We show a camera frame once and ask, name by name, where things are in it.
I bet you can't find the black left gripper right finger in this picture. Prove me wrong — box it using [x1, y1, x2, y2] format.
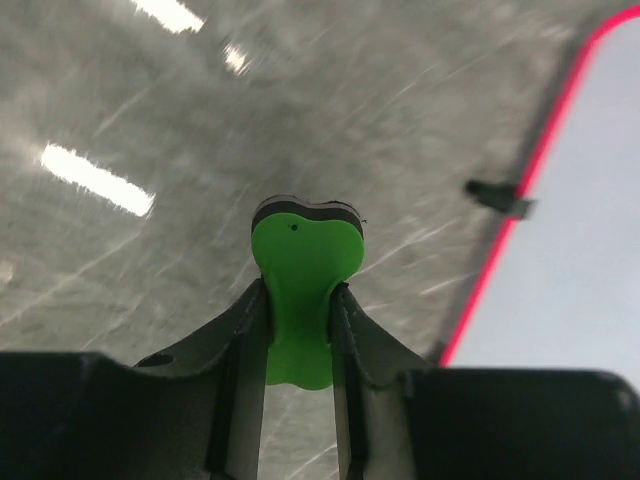
[329, 284, 639, 479]

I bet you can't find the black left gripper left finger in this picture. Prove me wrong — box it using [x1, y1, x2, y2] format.
[1, 280, 270, 479]

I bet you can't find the metal wire whiteboard stand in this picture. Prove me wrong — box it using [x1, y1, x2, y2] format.
[464, 179, 535, 220]

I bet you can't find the red framed whiteboard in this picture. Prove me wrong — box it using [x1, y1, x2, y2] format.
[441, 6, 639, 383]

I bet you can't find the green whiteboard eraser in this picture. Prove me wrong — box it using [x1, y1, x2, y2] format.
[250, 195, 365, 391]

